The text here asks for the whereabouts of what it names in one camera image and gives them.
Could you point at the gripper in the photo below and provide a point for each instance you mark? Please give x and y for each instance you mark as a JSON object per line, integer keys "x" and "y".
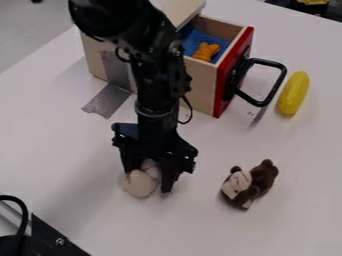
{"x": 153, "y": 146}

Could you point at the white plush toy puppy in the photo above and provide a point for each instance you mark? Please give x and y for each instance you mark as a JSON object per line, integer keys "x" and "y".
{"x": 141, "y": 183}

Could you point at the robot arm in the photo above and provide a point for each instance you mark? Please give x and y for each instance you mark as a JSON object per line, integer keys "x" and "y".
{"x": 151, "y": 66}

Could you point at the brown plush toy monkey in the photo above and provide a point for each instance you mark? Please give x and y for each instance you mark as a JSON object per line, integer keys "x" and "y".
{"x": 249, "y": 185}

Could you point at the drawer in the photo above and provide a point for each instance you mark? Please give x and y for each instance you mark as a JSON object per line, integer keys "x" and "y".
{"x": 209, "y": 80}

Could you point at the orange toy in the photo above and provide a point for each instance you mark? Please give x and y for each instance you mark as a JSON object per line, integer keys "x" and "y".
{"x": 206, "y": 51}

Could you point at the yellow toy corn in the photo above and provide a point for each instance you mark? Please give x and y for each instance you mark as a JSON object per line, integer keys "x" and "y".
{"x": 294, "y": 93}

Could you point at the grey tape strip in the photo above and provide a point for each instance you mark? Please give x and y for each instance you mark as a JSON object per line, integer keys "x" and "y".
{"x": 106, "y": 100}

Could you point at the cabinet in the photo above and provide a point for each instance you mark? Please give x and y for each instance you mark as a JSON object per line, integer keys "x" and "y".
{"x": 104, "y": 56}

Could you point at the blue cloth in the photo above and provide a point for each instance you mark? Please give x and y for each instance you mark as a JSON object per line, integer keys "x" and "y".
{"x": 196, "y": 38}

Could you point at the black metal bracket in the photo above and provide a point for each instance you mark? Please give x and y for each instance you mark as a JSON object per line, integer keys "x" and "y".
{"x": 42, "y": 240}

